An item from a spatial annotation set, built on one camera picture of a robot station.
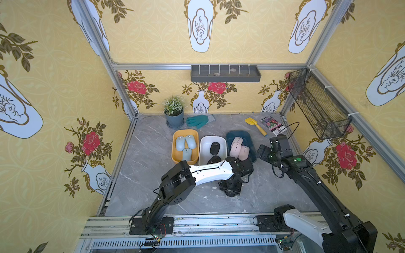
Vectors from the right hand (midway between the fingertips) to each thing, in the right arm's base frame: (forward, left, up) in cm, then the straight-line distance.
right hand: (264, 153), depth 81 cm
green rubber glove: (+33, +36, -12) cm, 50 cm away
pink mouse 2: (+9, +12, -13) cm, 20 cm away
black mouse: (+11, +25, -14) cm, 31 cm away
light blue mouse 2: (+14, +40, -12) cm, 45 cm away
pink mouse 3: (+8, +7, -14) cm, 18 cm away
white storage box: (+8, +31, -17) cm, 36 cm away
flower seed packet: (+37, -16, -18) cm, 44 cm away
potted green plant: (+31, +52, +2) cm, 61 cm away
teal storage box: (+17, +4, -15) cm, 23 cm away
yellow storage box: (+6, +49, -16) cm, 52 cm away
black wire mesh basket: (+19, -33, +10) cm, 40 cm away
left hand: (-17, +14, -13) cm, 26 cm away
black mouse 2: (+4, +25, -15) cm, 30 cm away
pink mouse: (+18, +10, -14) cm, 25 cm away
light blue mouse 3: (+5, +42, -13) cm, 45 cm away
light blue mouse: (+13, +47, -12) cm, 50 cm away
